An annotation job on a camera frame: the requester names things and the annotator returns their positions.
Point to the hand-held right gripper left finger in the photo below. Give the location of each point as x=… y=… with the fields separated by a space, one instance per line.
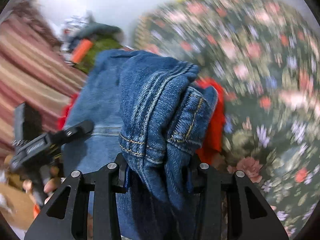
x=121 y=173

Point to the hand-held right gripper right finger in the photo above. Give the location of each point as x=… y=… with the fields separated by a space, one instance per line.
x=198 y=177

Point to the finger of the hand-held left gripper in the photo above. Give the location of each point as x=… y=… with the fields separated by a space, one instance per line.
x=77 y=130

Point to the blue denim jeans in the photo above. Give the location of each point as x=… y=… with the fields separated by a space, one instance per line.
x=155 y=100

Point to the person's left hand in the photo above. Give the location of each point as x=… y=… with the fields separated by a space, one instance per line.
x=51 y=186

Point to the red cloth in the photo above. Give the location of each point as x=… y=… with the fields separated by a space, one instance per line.
x=215 y=120

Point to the orange box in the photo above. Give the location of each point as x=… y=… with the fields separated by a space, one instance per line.
x=81 y=51

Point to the striped red curtain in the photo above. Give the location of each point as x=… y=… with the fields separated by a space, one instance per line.
x=30 y=62

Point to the green patterned cloth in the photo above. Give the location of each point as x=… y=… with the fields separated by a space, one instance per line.
x=100 y=48

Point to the teal pillow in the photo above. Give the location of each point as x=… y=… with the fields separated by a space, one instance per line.
x=100 y=30

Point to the floral printed blanket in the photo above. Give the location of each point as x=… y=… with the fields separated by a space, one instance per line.
x=262 y=92

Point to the pile of crumpled printed cloth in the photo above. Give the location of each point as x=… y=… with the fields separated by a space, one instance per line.
x=75 y=22

